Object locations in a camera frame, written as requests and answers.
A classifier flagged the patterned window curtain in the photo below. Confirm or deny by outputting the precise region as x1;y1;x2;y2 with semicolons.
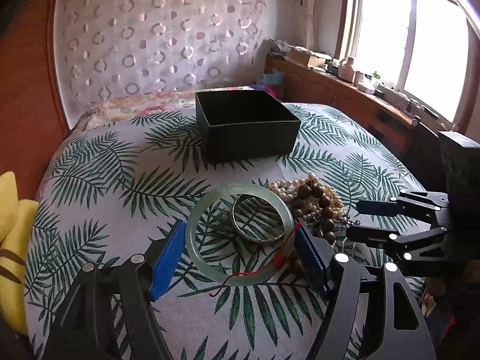
298;0;322;50

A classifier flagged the silver metal bangle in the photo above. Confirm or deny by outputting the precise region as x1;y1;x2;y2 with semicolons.
230;194;284;245

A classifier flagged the green jade bangle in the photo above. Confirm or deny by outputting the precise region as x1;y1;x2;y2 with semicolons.
185;183;299;287

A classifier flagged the brown wooden wardrobe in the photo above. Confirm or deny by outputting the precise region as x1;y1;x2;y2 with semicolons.
1;0;69;199

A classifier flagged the red cord bracelet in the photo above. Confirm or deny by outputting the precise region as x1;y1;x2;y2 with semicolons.
208;221;303;298

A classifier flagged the blue bag by bed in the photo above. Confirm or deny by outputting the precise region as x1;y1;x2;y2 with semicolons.
256;69;285;86

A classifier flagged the brown wooden bead bracelet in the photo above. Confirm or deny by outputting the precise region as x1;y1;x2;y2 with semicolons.
290;183;339;245

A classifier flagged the floral quilt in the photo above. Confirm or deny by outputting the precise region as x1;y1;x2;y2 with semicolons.
71;90;196;137

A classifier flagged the pink thermos jug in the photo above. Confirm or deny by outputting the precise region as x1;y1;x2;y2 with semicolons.
337;57;356;84

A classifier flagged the cardboard box on cabinet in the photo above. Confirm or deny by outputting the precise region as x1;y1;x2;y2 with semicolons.
286;46;332;68

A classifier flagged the window with white frame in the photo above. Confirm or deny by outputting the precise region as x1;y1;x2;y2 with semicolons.
337;0;479;132

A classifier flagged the white pearl necklace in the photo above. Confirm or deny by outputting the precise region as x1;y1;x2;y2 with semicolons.
268;171;348;226

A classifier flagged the wooden side cabinet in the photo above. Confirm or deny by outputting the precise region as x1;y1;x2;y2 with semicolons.
264;56;442;164

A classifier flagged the circle pattern sheer curtain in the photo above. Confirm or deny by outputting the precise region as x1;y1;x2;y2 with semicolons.
54;0;267;125

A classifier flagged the yellow plush toy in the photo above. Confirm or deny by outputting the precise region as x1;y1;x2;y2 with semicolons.
1;172;39;335

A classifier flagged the black open jewelry box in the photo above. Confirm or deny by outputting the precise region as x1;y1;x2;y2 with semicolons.
195;89;301;164

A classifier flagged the palm leaf bed sheet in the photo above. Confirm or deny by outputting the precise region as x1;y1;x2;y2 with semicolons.
23;101;425;360

